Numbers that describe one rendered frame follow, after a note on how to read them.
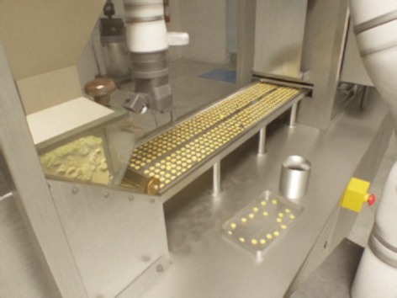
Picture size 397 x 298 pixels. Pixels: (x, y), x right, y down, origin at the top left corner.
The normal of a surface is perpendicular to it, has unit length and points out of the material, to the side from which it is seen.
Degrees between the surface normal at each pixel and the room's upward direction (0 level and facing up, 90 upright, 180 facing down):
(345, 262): 0
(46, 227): 90
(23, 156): 90
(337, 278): 0
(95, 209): 90
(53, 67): 114
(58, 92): 90
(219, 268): 0
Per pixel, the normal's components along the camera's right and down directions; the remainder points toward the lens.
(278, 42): -0.61, 0.40
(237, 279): -0.04, -0.88
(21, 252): 0.79, 0.27
